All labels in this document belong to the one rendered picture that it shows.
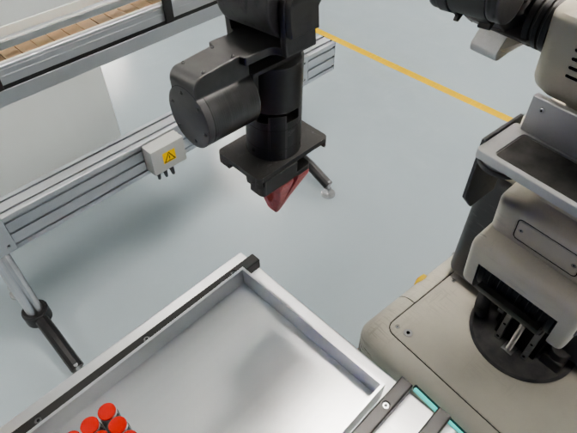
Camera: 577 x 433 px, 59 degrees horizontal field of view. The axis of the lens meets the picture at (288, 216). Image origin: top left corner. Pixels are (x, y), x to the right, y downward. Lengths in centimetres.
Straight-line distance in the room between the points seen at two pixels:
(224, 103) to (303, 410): 41
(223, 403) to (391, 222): 151
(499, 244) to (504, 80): 215
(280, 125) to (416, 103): 228
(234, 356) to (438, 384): 79
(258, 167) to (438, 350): 103
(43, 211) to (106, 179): 19
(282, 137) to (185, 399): 36
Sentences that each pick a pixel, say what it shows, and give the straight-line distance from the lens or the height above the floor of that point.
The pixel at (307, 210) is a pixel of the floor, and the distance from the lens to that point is 210.
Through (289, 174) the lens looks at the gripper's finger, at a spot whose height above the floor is 116.
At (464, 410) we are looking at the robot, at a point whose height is 28.
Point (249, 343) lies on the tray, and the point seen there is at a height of 88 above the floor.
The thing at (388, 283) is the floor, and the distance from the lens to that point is 190.
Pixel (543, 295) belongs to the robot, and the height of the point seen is 79.
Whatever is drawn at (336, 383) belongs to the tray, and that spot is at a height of 88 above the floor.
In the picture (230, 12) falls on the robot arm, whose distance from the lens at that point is 47.
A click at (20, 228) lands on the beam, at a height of 49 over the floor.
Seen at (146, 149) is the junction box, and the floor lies 54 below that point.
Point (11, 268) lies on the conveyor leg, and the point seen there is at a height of 36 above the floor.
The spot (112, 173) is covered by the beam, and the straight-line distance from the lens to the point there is 159.
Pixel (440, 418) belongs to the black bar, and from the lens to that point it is 69.
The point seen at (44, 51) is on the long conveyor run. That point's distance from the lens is 133.
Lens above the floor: 151
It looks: 47 degrees down
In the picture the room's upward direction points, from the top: straight up
